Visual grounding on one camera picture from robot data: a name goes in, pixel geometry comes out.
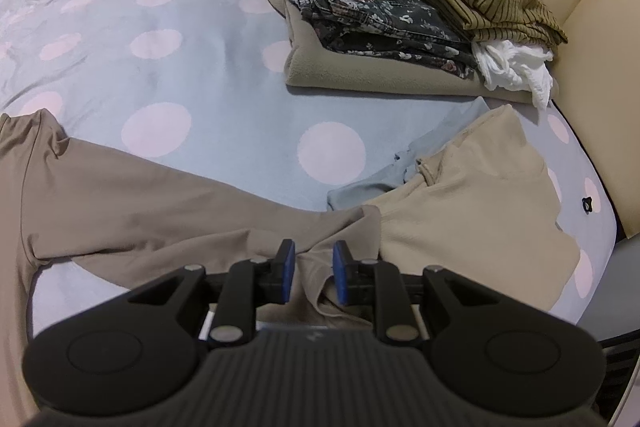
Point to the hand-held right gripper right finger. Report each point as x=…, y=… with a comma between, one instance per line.
x=341, y=272

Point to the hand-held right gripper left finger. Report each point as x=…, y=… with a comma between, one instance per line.
x=286, y=269

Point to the taupe shirt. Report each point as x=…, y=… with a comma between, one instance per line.
x=150, y=217

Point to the light blue garment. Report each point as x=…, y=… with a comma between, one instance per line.
x=380, y=187

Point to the beige shirt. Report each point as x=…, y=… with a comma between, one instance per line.
x=475, y=207

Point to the folded olive fleece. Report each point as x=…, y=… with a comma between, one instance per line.
x=350, y=74

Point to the small black knob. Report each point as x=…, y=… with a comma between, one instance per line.
x=586, y=205

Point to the white ruffled garment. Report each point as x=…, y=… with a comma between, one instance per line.
x=505, y=67

